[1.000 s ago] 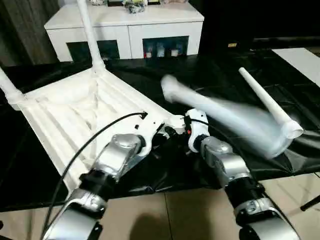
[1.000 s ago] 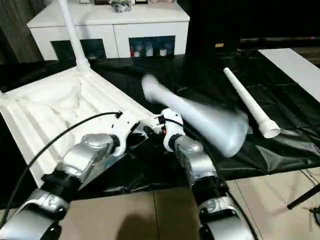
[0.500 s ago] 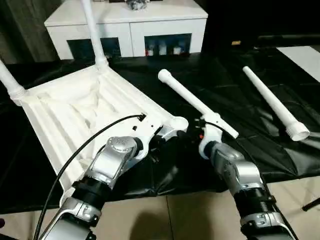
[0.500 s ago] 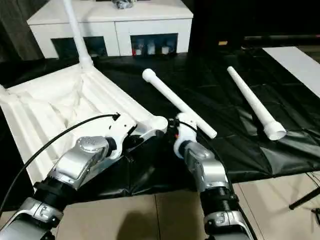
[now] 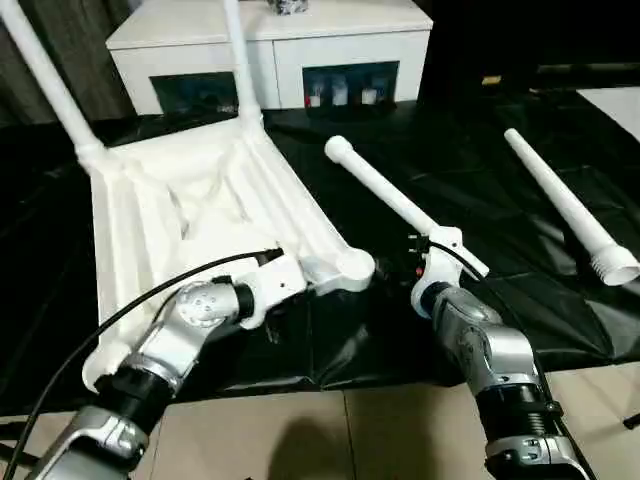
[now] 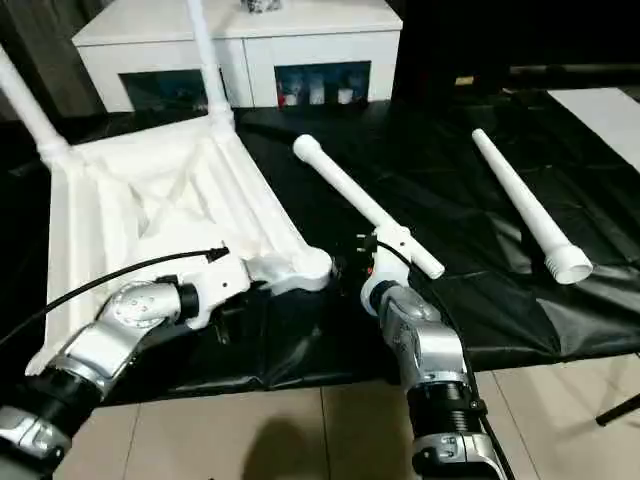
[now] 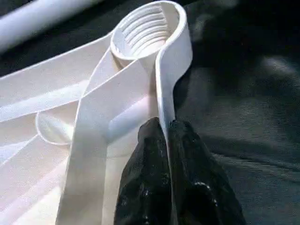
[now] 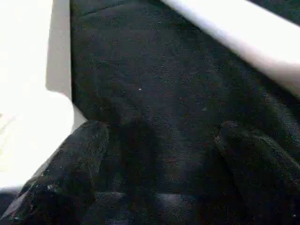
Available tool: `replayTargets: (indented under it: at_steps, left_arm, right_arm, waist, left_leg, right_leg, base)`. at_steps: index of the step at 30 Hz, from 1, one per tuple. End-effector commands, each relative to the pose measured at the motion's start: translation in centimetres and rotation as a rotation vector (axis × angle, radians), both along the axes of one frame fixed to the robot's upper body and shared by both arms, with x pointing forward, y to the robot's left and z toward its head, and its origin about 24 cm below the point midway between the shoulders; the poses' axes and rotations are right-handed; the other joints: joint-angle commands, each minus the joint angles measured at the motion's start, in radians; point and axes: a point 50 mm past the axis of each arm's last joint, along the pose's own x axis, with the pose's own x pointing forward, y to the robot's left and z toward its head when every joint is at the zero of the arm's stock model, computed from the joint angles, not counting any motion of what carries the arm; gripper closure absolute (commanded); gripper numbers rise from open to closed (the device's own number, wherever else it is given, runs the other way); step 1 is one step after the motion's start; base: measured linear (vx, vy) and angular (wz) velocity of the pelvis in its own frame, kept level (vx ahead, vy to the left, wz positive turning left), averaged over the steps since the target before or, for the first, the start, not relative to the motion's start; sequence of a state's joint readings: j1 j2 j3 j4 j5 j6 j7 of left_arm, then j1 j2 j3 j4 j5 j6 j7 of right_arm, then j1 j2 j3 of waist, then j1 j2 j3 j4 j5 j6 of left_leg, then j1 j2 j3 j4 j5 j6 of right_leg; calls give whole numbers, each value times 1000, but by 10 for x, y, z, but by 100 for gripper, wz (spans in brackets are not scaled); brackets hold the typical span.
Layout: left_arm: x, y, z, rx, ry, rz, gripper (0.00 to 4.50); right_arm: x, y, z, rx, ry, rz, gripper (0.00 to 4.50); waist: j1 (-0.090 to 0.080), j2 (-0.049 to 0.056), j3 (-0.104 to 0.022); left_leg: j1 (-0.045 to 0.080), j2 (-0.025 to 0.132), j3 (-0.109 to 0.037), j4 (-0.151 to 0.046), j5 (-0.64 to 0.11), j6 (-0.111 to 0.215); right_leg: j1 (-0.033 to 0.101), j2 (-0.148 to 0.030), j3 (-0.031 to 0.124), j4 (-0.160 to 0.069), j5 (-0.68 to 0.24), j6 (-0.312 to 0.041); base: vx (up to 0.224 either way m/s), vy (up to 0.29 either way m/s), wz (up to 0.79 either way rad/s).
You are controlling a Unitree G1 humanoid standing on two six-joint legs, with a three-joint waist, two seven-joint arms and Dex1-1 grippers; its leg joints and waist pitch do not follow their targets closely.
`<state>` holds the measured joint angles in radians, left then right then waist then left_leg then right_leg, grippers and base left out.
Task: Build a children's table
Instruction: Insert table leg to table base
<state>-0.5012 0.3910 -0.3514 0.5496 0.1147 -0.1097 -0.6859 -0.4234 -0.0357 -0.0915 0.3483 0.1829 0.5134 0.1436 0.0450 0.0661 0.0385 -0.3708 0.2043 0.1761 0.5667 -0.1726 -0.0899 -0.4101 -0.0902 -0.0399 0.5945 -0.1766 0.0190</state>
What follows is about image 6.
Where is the white plastic table top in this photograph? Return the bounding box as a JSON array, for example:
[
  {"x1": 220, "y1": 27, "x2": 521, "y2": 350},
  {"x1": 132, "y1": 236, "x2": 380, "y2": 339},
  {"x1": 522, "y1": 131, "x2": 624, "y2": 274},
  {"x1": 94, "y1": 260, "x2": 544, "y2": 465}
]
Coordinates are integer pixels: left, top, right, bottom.
[{"x1": 24, "y1": 112, "x2": 336, "y2": 380}]

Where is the black mat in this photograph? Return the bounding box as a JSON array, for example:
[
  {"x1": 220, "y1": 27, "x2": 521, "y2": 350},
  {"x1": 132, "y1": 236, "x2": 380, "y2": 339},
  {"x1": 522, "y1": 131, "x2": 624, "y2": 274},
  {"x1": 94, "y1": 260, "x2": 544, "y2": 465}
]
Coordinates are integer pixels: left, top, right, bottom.
[{"x1": 0, "y1": 88, "x2": 640, "y2": 407}]

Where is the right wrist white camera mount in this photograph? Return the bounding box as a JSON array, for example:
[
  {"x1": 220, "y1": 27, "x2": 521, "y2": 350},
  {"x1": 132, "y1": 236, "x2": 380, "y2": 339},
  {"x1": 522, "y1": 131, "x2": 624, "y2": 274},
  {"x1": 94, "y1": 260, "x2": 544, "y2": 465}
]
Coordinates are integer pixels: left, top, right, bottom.
[{"x1": 359, "y1": 224, "x2": 415, "y2": 317}]

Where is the white cabinet with glass doors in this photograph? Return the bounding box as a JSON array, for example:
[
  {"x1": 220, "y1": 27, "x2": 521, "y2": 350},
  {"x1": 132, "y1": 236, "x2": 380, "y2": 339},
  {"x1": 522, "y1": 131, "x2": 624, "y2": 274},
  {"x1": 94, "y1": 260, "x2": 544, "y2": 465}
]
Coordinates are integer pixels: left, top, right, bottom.
[{"x1": 71, "y1": 0, "x2": 404, "y2": 115}]

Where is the white flat board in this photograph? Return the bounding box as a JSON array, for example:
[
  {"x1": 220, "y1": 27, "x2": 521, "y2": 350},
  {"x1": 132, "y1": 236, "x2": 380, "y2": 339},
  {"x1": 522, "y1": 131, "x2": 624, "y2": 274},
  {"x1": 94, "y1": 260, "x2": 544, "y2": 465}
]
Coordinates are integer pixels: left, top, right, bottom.
[{"x1": 544, "y1": 87, "x2": 640, "y2": 172}]

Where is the white plastic table leg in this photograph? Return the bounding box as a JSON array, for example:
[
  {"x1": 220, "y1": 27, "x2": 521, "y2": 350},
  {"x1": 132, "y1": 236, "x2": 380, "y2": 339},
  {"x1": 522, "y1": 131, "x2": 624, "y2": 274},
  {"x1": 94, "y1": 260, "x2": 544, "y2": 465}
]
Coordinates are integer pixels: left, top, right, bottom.
[
  {"x1": 0, "y1": 43, "x2": 69, "y2": 162},
  {"x1": 187, "y1": 0, "x2": 237, "y2": 135},
  {"x1": 292, "y1": 133, "x2": 447, "y2": 281},
  {"x1": 471, "y1": 128, "x2": 595, "y2": 288}
]

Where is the grey curtain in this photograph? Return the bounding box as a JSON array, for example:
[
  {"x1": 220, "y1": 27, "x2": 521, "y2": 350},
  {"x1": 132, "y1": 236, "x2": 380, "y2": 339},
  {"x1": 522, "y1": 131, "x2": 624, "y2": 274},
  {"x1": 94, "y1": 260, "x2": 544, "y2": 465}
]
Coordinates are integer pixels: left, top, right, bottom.
[{"x1": 0, "y1": 0, "x2": 107, "y2": 120}]

